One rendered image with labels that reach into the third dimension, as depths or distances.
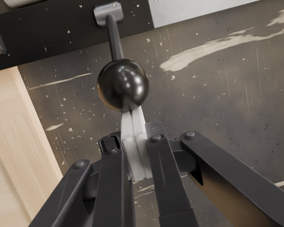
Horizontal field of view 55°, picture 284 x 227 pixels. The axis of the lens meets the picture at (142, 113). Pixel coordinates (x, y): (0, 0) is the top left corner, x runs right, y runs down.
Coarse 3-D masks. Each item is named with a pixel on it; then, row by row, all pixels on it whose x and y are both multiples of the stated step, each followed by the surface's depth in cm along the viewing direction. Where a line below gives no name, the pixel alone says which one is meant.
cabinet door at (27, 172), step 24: (0, 72) 31; (0, 96) 32; (24, 96) 32; (0, 120) 33; (24, 120) 33; (0, 144) 34; (24, 144) 34; (48, 144) 36; (0, 168) 35; (24, 168) 35; (48, 168) 35; (0, 192) 36; (24, 192) 36; (48, 192) 36; (0, 216) 38; (24, 216) 38
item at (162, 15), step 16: (160, 0) 27; (176, 0) 27; (192, 0) 27; (208, 0) 28; (224, 0) 28; (240, 0) 28; (256, 0) 28; (160, 16) 28; (176, 16) 28; (192, 16) 28
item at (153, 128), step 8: (152, 128) 18; (160, 128) 18; (176, 144) 15; (176, 152) 15; (184, 152) 15; (176, 160) 15; (184, 160) 15; (192, 160) 15; (184, 168) 15; (192, 168) 15
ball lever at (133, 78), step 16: (112, 0) 26; (96, 16) 26; (112, 16) 25; (112, 32) 23; (112, 48) 22; (112, 64) 18; (128, 64) 18; (112, 80) 18; (128, 80) 18; (144, 80) 18; (112, 96) 18; (128, 96) 18; (144, 96) 19
